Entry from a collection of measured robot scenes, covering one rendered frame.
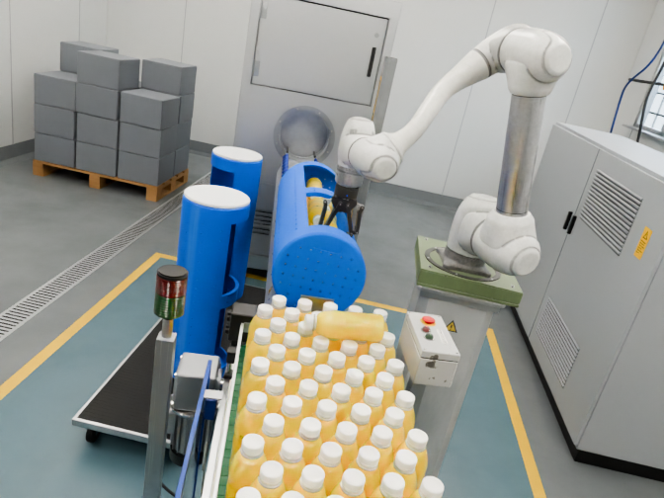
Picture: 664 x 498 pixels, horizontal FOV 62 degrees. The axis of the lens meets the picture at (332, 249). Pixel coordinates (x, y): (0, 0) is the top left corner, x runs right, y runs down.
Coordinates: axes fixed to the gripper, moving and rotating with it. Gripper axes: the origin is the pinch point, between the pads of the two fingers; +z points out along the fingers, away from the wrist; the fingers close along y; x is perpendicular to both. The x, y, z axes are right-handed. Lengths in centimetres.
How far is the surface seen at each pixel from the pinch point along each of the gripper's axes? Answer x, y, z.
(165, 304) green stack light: 66, 42, -6
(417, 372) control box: 55, -19, 10
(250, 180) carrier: -130, 34, 20
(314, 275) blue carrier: 19.8, 7.0, 3.8
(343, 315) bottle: 53, 2, -2
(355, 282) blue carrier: 19.8, -5.5, 4.1
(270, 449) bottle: 88, 17, 9
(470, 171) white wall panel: -472, -216, 59
